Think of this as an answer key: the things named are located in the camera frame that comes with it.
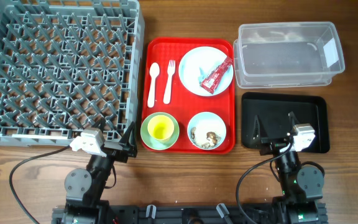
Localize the large light blue plate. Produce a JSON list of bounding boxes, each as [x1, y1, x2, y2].
[[178, 47, 234, 96]]

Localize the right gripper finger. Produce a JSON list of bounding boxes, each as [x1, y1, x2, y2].
[[251, 115, 260, 142], [288, 111, 300, 134]]

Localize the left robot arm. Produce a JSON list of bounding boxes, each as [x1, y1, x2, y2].
[[52, 118, 137, 224]]

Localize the light blue small bowl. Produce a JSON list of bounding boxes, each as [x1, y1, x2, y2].
[[187, 112, 227, 151]]

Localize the white plastic spoon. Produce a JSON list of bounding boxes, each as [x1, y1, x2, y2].
[[147, 62, 160, 108]]

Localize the red snack wrapper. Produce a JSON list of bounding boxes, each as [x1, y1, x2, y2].
[[200, 57, 232, 94]]

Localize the black plastic waste tray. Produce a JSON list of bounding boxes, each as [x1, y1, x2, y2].
[[241, 92, 331, 154]]

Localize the rice and meat leftovers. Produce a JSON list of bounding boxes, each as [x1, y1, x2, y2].
[[190, 126, 221, 149]]

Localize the yellow plastic cup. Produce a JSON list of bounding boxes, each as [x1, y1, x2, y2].
[[147, 114, 175, 142]]

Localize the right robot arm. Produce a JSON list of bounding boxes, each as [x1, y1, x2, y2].
[[252, 112, 328, 223]]

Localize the grey plastic dishwasher rack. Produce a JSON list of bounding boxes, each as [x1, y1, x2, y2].
[[0, 0, 145, 146]]

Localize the green saucer bowl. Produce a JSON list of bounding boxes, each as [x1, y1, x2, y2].
[[140, 112, 180, 151]]

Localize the white plastic fork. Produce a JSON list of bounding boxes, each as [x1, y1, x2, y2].
[[163, 60, 176, 104]]

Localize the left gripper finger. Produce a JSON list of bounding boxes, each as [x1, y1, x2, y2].
[[91, 118, 106, 132], [119, 121, 137, 149]]

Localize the clear plastic waste bin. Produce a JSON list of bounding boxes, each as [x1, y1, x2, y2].
[[233, 22, 345, 89]]

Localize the red plastic serving tray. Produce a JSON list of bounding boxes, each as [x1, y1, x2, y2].
[[142, 37, 236, 154]]

